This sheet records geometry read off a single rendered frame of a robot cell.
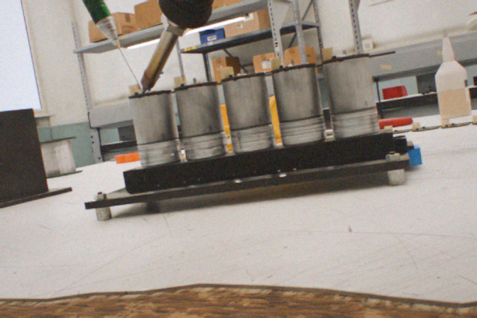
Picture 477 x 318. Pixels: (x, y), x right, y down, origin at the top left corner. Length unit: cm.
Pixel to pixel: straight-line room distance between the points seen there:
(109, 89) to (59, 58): 60
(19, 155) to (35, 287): 33
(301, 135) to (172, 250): 13
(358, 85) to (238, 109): 6
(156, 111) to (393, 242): 19
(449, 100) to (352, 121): 39
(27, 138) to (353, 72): 31
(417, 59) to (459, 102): 199
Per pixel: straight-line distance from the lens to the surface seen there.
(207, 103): 31
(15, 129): 51
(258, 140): 31
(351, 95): 30
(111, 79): 636
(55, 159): 80
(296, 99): 30
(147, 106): 32
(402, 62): 268
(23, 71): 599
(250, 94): 31
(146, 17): 340
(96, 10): 34
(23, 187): 51
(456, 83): 68
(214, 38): 504
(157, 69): 30
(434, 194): 23
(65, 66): 642
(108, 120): 354
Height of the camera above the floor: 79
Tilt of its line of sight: 5 degrees down
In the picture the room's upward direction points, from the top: 9 degrees counter-clockwise
